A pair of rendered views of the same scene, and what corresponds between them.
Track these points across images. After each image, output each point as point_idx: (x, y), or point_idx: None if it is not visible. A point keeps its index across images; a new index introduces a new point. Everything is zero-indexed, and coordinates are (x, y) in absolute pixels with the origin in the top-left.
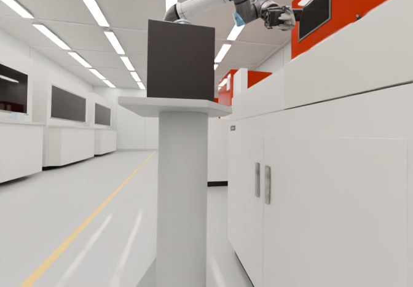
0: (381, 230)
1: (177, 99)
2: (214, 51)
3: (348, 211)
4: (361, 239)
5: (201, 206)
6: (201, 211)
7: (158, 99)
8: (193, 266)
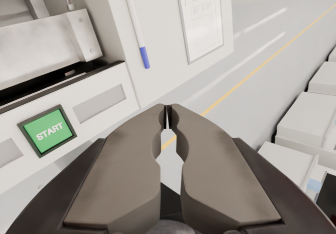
0: None
1: (163, 173)
2: (175, 192)
3: None
4: None
5: (92, 143)
6: (89, 141)
7: (166, 181)
8: None
